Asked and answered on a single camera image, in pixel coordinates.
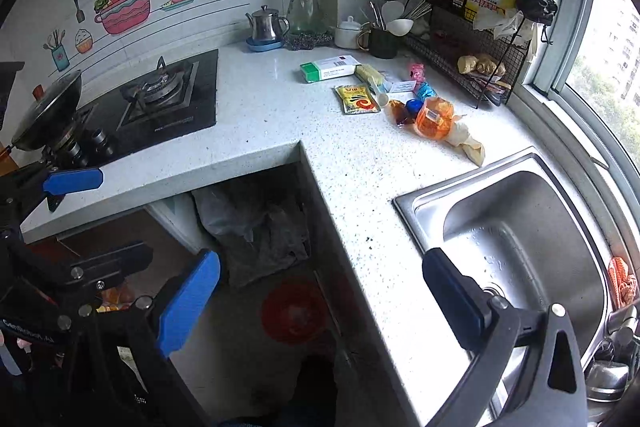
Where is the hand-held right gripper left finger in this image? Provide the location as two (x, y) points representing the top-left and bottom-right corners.
(70, 250), (221, 427)

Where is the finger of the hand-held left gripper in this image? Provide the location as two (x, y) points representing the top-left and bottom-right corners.
(0, 164), (104, 228)
(15, 242), (153, 293)

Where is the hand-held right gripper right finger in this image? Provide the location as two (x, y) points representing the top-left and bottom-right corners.
(422, 248), (588, 427)

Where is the red plastic bin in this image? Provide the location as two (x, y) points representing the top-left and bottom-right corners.
(261, 281), (332, 344)

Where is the white rubber glove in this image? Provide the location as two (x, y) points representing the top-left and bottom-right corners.
(444, 121), (486, 166)

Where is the orange plastic packaging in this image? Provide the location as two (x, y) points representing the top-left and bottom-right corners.
(414, 97), (456, 141)

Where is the brown transparent wrapper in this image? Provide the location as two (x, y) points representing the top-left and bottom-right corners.
(386, 100), (416, 128)

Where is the blue plastic bag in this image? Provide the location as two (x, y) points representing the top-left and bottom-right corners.
(412, 81), (439, 102)

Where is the yellow sachet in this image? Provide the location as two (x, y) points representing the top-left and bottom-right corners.
(334, 84), (379, 116)

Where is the green and white carton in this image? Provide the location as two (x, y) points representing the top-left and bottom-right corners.
(300, 55), (362, 84)

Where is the dark frying pan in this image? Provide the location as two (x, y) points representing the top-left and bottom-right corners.
(10, 69), (84, 152)

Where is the stainless steel sink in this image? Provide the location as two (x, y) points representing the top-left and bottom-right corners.
(392, 147), (623, 423)

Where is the grey plastic bag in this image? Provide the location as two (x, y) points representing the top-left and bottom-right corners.
(192, 186), (312, 289)

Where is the black glass gas stove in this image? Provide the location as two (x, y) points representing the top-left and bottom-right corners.
(47, 49), (220, 168)

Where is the steel faucet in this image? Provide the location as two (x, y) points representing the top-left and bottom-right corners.
(584, 306), (640, 404)

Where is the orange cloth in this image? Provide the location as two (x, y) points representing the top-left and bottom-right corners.
(607, 256), (639, 309)

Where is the blue saucer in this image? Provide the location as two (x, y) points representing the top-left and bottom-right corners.
(246, 36), (286, 53)

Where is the ginger root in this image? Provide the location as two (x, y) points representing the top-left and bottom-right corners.
(457, 54), (507, 78)

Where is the yellow scrub brush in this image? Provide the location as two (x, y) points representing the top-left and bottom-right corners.
(354, 64), (387, 88)

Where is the small steel teapot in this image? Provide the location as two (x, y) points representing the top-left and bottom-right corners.
(245, 5), (291, 44)

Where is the dark green mug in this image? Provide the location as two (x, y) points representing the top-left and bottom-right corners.
(356, 27), (401, 60)

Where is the steel wool scrubber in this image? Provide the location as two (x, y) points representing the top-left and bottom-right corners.
(284, 31), (334, 51)

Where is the white plastic bag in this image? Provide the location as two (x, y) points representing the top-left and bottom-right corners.
(472, 9), (533, 48)

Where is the white lidded ceramic jar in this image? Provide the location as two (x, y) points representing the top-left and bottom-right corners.
(334, 16), (369, 50)

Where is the bundle of chopsticks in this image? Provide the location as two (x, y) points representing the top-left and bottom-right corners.
(404, 0), (434, 21)

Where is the black plastic bag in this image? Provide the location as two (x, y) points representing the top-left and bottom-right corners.
(516, 0), (559, 28)

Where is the black wire rack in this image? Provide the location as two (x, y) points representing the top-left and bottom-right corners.
(404, 0), (532, 109)

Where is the window with metal frame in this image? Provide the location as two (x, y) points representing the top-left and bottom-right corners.
(529, 0), (640, 190)

